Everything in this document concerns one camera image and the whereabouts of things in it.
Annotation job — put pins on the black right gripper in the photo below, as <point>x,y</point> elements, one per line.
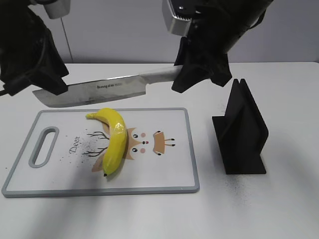
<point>216,25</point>

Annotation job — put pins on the white grey-rimmed cutting board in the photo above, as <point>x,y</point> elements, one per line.
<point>63,151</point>

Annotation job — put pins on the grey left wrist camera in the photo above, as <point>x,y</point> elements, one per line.
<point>55,8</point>

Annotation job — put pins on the black knife stand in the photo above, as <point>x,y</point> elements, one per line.
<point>241,132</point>

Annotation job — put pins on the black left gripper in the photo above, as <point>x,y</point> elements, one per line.
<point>27,49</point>

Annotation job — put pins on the white-handled kitchen knife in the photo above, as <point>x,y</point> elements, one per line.
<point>107,90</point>

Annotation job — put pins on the yellow plastic banana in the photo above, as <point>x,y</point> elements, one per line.
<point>117,140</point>

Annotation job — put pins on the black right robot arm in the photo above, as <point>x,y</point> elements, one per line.
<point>257,10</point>

